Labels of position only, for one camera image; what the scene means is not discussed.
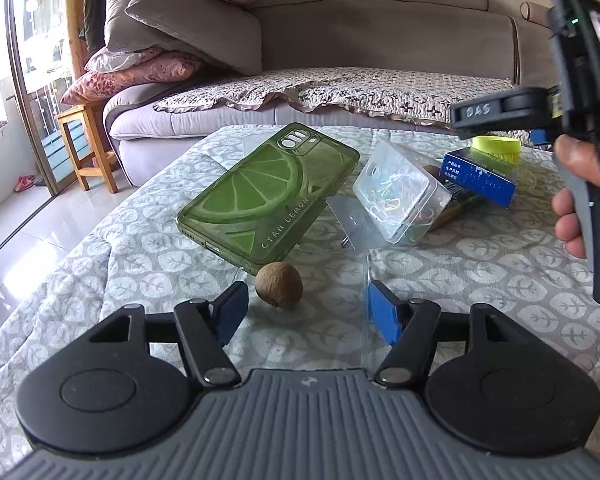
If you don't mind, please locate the clear adhesive plastic hook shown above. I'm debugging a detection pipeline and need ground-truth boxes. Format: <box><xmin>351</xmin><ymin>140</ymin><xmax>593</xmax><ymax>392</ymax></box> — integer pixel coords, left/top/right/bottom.
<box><xmin>325</xmin><ymin>195</ymin><xmax>382</xmax><ymax>254</ymax></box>

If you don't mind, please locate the large grey cushion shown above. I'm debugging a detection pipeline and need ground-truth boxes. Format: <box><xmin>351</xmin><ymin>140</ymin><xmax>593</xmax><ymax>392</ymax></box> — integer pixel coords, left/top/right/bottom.
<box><xmin>124</xmin><ymin>0</ymin><xmax>264</xmax><ymax>76</ymax></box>

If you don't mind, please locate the silver satin pillow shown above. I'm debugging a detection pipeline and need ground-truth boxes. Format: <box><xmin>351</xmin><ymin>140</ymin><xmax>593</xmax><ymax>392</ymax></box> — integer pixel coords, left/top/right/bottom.
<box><xmin>84</xmin><ymin>45</ymin><xmax>167</xmax><ymax>74</ymax></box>

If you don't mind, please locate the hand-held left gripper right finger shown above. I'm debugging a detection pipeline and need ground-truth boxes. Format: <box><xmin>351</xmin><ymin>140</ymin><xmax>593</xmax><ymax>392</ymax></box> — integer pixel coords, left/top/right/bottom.
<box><xmin>368</xmin><ymin>280</ymin><xmax>531</xmax><ymax>387</ymax></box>

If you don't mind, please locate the brown round nut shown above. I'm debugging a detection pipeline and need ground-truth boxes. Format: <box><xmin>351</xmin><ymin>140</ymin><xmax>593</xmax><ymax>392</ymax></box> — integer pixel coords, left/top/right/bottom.
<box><xmin>254</xmin><ymin>261</ymin><xmax>304</xmax><ymax>309</ymax></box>

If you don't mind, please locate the clear box of paper clips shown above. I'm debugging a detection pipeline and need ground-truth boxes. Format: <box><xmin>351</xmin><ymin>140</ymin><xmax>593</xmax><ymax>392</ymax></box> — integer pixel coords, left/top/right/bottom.
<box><xmin>352</xmin><ymin>140</ymin><xmax>452</xmax><ymax>247</ymax></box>

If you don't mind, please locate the yellow-green round brush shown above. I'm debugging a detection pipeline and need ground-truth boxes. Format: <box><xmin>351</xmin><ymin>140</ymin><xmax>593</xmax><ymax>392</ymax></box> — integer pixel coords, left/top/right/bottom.
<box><xmin>472</xmin><ymin>135</ymin><xmax>522</xmax><ymax>169</ymax></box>

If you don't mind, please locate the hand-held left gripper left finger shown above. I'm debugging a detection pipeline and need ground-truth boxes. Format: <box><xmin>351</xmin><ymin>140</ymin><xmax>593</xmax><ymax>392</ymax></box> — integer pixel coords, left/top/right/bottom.
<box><xmin>87</xmin><ymin>280</ymin><xmax>251</xmax><ymax>389</ymax></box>

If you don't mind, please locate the person's right hand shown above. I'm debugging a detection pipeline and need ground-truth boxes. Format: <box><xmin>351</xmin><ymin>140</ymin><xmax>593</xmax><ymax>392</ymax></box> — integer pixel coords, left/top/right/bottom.
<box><xmin>552</xmin><ymin>137</ymin><xmax>600</xmax><ymax>260</ymax></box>

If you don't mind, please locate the dark hanging garment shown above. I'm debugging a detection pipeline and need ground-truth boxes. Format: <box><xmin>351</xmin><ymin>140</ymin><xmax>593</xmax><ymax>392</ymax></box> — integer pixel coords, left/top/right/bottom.
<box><xmin>82</xmin><ymin>0</ymin><xmax>107</xmax><ymax>52</ymax></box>

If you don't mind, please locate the wooden pillar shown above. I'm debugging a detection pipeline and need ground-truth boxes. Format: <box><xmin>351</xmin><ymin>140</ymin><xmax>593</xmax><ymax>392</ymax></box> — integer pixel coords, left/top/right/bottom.
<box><xmin>64</xmin><ymin>0</ymin><xmax>92</xmax><ymax>107</ymax></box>

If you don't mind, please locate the blue cardboard box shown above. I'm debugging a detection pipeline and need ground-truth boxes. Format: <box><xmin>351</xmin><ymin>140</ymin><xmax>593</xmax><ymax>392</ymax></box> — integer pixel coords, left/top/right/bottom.
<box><xmin>439</xmin><ymin>148</ymin><xmax>517</xmax><ymax>210</ymax></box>

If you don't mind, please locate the sliding glass door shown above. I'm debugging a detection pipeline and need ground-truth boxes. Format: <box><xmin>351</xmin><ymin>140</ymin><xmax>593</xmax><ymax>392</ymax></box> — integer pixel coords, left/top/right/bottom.
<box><xmin>4</xmin><ymin>0</ymin><xmax>72</xmax><ymax>197</ymax></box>

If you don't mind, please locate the green lemon-print phone case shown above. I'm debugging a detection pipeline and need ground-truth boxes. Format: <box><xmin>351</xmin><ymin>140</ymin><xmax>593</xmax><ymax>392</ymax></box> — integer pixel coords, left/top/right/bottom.
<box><xmin>176</xmin><ymin>122</ymin><xmax>359</xmax><ymax>276</ymax></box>

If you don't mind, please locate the floral quilted sofa cover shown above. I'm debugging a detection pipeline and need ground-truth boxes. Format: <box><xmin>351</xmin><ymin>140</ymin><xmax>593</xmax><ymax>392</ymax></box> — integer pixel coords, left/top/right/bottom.
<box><xmin>152</xmin><ymin>66</ymin><xmax>531</xmax><ymax>135</ymax></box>

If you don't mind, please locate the wooden stool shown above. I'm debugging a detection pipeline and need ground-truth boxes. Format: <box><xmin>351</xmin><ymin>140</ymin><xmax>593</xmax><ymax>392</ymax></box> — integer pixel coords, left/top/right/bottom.
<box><xmin>55</xmin><ymin>102</ymin><xmax>119</xmax><ymax>194</ymax></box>

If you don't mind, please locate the grey fabric sofa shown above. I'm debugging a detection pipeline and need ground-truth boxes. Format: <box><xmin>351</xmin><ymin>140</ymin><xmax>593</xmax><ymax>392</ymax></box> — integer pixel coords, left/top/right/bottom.
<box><xmin>102</xmin><ymin>0</ymin><xmax>561</xmax><ymax>187</ymax></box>

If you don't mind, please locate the black and gold battery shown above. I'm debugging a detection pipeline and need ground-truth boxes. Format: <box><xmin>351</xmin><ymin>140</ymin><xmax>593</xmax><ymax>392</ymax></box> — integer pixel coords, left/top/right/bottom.
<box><xmin>429</xmin><ymin>180</ymin><xmax>487</xmax><ymax>234</ymax></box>

